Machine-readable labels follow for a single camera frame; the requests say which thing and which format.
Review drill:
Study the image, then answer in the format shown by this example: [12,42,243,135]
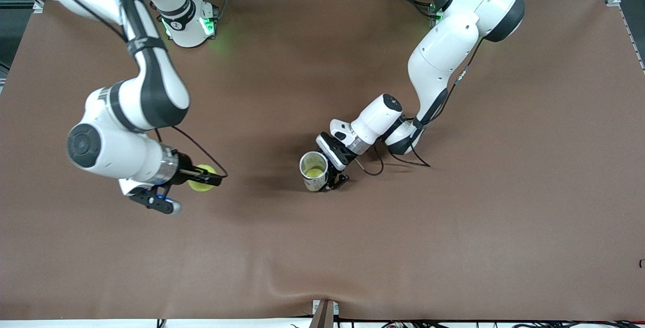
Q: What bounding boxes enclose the white blue tennis ball can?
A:
[299,151,331,192]

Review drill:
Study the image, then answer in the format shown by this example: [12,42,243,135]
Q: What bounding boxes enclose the brown table mat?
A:
[0,0,645,321]

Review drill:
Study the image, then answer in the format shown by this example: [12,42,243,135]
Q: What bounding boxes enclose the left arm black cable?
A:
[355,38,484,176]

